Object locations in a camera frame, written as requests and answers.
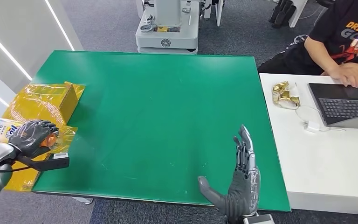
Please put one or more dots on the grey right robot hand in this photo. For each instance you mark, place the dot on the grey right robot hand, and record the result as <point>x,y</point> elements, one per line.
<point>244,191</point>

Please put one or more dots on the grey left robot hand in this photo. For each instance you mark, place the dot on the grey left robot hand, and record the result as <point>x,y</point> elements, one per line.
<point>30,139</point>

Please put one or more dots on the person's right hand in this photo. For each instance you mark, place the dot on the person's right hand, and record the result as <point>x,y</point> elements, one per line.
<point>350,74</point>

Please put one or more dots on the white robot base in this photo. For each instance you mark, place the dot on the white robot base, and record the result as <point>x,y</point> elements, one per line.
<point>172,34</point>

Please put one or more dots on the person's right forearm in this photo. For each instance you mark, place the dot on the person's right forearm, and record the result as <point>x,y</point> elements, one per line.
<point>321,52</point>

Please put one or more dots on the grey laptop with black keyboard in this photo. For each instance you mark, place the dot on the grey laptop with black keyboard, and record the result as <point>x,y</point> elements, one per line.
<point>344,105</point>

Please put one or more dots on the person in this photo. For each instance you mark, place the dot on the person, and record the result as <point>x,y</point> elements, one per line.
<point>345,34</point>

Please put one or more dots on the yellow film wrapped cardboard box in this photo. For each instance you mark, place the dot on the yellow film wrapped cardboard box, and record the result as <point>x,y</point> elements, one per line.
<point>52,102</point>

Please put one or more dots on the white charger adapter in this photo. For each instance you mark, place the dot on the white charger adapter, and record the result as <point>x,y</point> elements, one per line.
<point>313,126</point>

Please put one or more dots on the crumpled gold foil wrapper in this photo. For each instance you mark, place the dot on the crumpled gold foil wrapper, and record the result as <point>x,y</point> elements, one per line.
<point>286,95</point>

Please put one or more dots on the black chair base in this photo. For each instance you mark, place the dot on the black chair base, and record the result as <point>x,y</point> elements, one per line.
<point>281,14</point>

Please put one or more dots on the green table mat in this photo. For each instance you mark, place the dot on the green table mat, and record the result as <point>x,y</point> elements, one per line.
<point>154,123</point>

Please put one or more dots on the white furniture legs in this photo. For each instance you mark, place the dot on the white furniture legs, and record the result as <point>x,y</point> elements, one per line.
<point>219,12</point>

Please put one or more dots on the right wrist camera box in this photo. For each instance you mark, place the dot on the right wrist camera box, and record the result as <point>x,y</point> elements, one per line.
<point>257,219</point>

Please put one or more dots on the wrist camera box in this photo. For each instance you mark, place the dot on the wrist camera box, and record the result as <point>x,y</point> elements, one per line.
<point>57,160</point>
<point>257,219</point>

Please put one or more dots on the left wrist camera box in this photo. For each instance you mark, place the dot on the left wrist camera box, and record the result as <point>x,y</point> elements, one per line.
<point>57,160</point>

